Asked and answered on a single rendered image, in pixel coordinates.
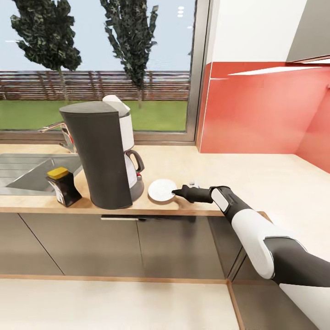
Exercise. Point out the paper coffee filter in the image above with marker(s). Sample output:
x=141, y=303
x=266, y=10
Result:
x=116, y=104

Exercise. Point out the saucer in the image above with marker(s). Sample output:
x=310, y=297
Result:
x=161, y=189

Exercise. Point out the bottle of coffee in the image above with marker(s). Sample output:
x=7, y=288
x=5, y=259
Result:
x=62, y=181

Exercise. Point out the cabinet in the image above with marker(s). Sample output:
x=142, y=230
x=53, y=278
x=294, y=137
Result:
x=312, y=38
x=118, y=245
x=263, y=305

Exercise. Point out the drop in sink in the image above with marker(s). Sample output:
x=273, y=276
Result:
x=25, y=174

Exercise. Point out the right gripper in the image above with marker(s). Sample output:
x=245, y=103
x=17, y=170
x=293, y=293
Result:
x=190, y=194

